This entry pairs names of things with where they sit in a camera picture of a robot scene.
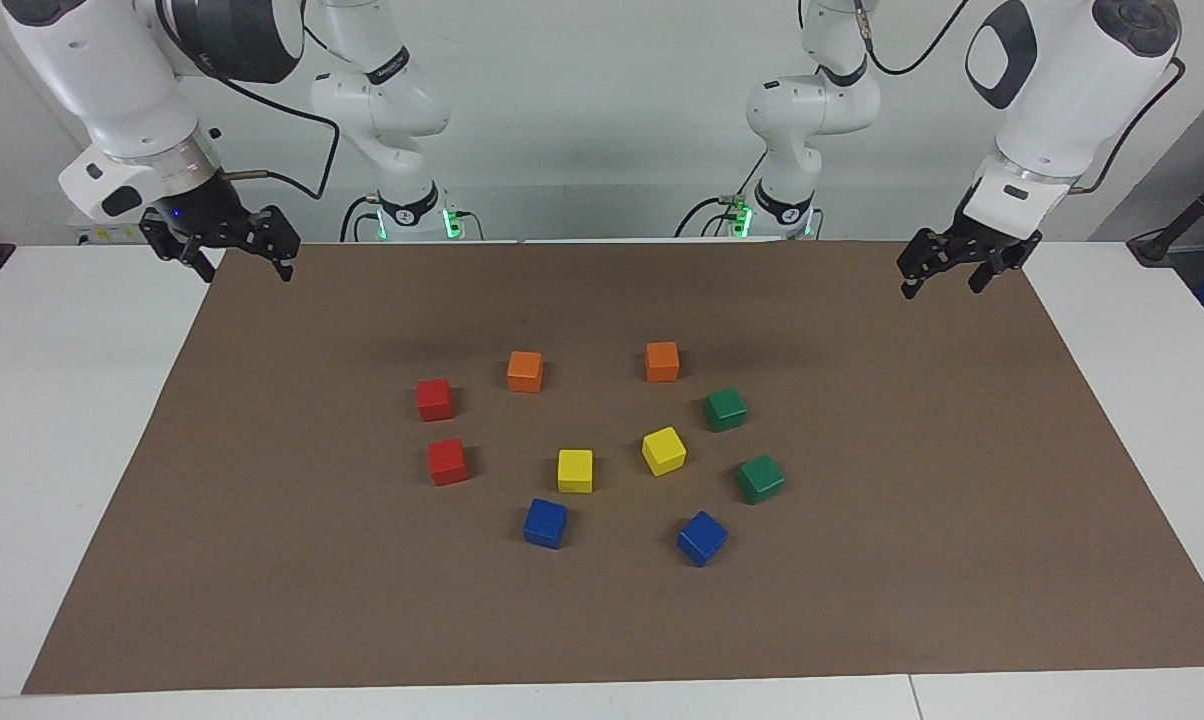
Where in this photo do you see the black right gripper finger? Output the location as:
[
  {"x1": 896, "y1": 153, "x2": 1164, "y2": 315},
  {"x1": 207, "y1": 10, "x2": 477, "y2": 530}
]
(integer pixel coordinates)
[
  {"x1": 177, "y1": 240, "x2": 216, "y2": 285},
  {"x1": 262, "y1": 205, "x2": 301, "y2": 283}
]

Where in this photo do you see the red wooden block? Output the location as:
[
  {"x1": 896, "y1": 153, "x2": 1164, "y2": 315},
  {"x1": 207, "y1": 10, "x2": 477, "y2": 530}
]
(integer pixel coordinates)
[
  {"x1": 427, "y1": 438, "x2": 470, "y2": 487},
  {"x1": 416, "y1": 378, "x2": 456, "y2": 422}
]

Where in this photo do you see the green wooden block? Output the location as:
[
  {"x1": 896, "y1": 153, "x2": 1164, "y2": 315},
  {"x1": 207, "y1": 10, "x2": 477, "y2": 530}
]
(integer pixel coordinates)
[
  {"x1": 703, "y1": 387, "x2": 749, "y2": 433},
  {"x1": 735, "y1": 454, "x2": 786, "y2": 505}
]

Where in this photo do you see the white box with yellow labels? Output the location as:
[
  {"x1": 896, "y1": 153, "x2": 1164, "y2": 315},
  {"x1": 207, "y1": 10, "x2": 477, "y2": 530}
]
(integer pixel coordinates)
[{"x1": 67, "y1": 212, "x2": 148, "y2": 246}]

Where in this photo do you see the black stand with pole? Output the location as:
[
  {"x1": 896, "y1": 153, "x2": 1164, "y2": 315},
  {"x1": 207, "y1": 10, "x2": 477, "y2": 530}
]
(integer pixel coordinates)
[{"x1": 1127, "y1": 160, "x2": 1204, "y2": 266}]

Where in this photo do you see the blue wooden block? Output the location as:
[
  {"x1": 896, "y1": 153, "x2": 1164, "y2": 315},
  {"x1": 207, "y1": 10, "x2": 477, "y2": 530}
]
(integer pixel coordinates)
[
  {"x1": 676, "y1": 511, "x2": 729, "y2": 568},
  {"x1": 523, "y1": 498, "x2": 568, "y2": 550}
]

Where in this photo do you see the brown table mat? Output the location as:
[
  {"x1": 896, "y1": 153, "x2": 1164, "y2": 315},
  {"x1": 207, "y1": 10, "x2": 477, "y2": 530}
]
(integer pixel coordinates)
[{"x1": 22, "y1": 240, "x2": 1204, "y2": 695}]

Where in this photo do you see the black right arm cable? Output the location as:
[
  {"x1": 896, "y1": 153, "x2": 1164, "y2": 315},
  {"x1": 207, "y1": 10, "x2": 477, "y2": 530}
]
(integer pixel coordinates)
[{"x1": 212, "y1": 20, "x2": 343, "y2": 201}]

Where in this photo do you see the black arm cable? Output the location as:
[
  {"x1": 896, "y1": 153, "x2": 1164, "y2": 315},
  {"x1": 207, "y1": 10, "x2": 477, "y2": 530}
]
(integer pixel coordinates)
[
  {"x1": 852, "y1": 0, "x2": 1188, "y2": 196},
  {"x1": 212, "y1": 20, "x2": 343, "y2": 201}
]

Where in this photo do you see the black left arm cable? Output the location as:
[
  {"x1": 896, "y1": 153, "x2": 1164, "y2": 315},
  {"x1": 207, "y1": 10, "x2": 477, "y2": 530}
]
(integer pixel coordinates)
[{"x1": 852, "y1": 0, "x2": 1188, "y2": 196}]

